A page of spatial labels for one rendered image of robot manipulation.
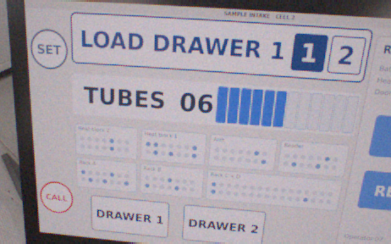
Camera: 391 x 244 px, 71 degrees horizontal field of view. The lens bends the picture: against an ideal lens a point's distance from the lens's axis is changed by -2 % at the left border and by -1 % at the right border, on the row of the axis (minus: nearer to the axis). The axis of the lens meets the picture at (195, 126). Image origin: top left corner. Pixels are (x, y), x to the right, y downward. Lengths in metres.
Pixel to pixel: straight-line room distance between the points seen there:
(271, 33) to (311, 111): 0.09
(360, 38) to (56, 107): 0.32
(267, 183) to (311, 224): 0.07
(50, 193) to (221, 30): 0.27
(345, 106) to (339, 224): 0.13
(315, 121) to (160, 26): 0.19
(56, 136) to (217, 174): 0.19
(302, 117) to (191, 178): 0.13
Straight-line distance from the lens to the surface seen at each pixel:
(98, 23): 0.32
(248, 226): 0.34
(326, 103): 0.31
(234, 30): 0.29
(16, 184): 1.30
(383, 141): 0.35
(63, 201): 0.37
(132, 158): 0.32
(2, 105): 2.17
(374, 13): 0.33
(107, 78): 0.31
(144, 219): 0.35
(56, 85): 0.34
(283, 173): 0.32
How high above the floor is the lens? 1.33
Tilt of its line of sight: 53 degrees down
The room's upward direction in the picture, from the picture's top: straight up
